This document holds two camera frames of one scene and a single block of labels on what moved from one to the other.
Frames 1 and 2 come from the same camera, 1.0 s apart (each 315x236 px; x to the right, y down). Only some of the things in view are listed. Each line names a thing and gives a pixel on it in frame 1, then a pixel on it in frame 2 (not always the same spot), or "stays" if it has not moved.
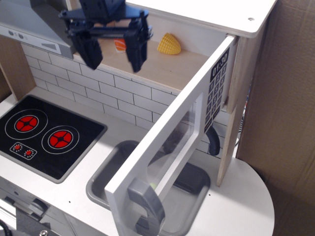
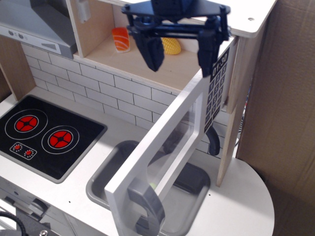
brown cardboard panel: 277,137 stays
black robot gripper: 104,18 to 177,18
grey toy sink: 180,201 stays
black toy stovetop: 48,139 stays
